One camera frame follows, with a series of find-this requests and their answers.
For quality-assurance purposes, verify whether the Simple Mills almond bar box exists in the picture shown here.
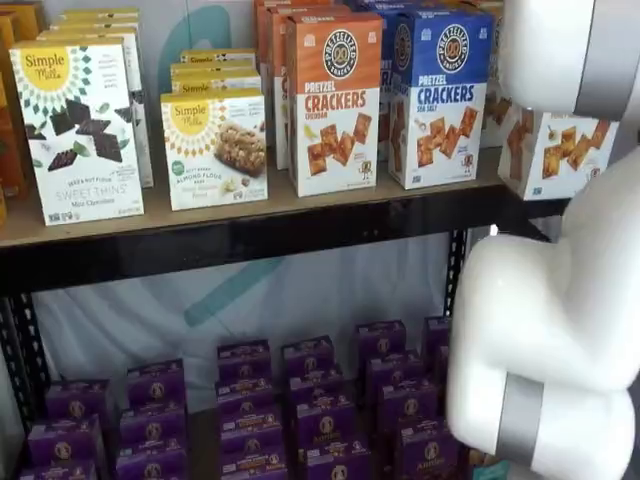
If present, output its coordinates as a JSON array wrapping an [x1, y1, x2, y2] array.
[[159, 91, 269, 212], [179, 47, 258, 69], [169, 61, 263, 97]]

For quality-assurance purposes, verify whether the orange teal snack box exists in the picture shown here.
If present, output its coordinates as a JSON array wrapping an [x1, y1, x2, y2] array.
[[469, 447, 512, 480]]

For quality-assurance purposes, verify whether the purple Annie's snack box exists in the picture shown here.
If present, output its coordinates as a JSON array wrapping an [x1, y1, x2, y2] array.
[[27, 414, 102, 467], [219, 407, 286, 452], [294, 398, 359, 447], [364, 351, 424, 392], [222, 446, 290, 480], [214, 375, 275, 416], [397, 418, 464, 480], [126, 358, 188, 409], [115, 447, 189, 480], [433, 344, 451, 387], [45, 378, 112, 422], [377, 381, 442, 427], [280, 334, 337, 377], [423, 314, 454, 360], [355, 319, 408, 359], [298, 438, 374, 480], [216, 339, 273, 381], [287, 367, 346, 407], [119, 403, 188, 452], [19, 459, 99, 480]]

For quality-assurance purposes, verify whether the Simple Mills Sweet Thins box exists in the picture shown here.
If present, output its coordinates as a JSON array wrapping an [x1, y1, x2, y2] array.
[[49, 17, 142, 37], [58, 6, 141, 24], [8, 35, 146, 227], [35, 28, 155, 189]]

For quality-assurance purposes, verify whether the black metal shelf rack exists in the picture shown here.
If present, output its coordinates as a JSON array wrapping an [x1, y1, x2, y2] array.
[[0, 172, 574, 444]]

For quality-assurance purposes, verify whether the blue white pretzel crackers box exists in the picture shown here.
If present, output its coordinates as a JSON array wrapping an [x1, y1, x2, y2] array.
[[344, 0, 401, 12], [387, 8, 491, 190], [369, 0, 484, 162]]

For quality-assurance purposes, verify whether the white backdrop sheet teal logo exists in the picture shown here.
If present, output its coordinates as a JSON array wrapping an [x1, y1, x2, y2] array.
[[30, 0, 499, 416]]

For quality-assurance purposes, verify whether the wooden shelf board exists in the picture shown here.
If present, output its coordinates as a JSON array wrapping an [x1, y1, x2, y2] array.
[[0, 147, 571, 249]]

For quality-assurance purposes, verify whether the orange white pretzel crackers box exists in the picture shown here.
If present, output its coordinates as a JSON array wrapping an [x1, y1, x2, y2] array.
[[264, 4, 352, 171], [253, 0, 331, 151], [284, 10, 384, 198]]

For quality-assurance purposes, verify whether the purple Annie's boxes group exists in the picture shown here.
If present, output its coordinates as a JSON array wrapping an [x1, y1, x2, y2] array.
[[99, 379, 401, 480]]

